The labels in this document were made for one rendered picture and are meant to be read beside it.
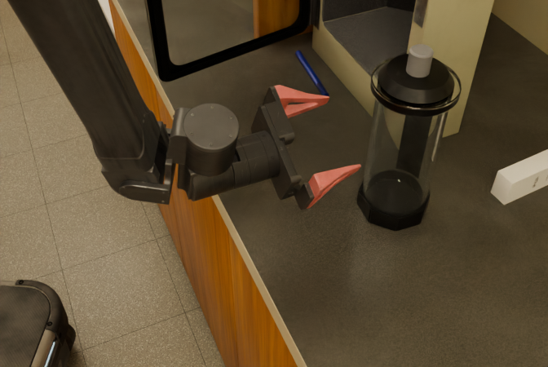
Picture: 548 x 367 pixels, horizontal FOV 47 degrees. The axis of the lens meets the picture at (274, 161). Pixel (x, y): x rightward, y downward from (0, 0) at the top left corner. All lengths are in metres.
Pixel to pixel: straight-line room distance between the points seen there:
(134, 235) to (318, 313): 1.40
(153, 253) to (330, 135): 1.16
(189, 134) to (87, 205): 1.66
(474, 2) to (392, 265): 0.37
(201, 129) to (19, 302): 1.21
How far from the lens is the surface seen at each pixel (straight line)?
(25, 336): 1.72
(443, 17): 0.90
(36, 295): 1.78
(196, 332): 1.91
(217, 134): 0.64
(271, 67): 1.18
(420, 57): 0.76
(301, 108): 0.80
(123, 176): 0.70
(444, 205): 0.96
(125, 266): 2.08
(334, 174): 0.73
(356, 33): 1.15
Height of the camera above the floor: 1.63
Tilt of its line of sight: 44 degrees down
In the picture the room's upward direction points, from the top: straight up
